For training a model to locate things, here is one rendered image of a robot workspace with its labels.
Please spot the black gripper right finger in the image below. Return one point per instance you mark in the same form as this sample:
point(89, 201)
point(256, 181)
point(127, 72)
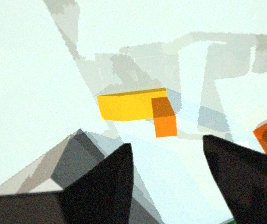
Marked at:
point(240, 174)

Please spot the yellow block with orange handle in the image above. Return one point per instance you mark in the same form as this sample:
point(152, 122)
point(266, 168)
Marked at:
point(139, 105)

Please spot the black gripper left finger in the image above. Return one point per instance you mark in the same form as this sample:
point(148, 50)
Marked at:
point(102, 196)

